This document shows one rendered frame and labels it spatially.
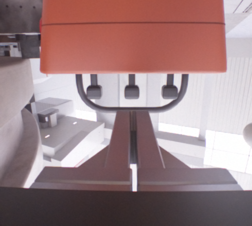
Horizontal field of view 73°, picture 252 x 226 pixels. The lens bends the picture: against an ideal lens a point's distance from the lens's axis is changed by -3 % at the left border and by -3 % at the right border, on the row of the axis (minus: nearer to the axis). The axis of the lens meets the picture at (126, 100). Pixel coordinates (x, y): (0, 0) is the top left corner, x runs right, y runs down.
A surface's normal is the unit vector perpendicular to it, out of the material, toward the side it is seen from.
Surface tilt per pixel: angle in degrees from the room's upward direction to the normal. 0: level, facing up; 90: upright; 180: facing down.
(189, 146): 90
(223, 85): 90
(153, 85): 90
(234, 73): 90
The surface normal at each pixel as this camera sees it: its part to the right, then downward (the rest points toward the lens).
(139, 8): -0.03, 0.15
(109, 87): -0.40, 0.25
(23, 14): 0.36, 0.26
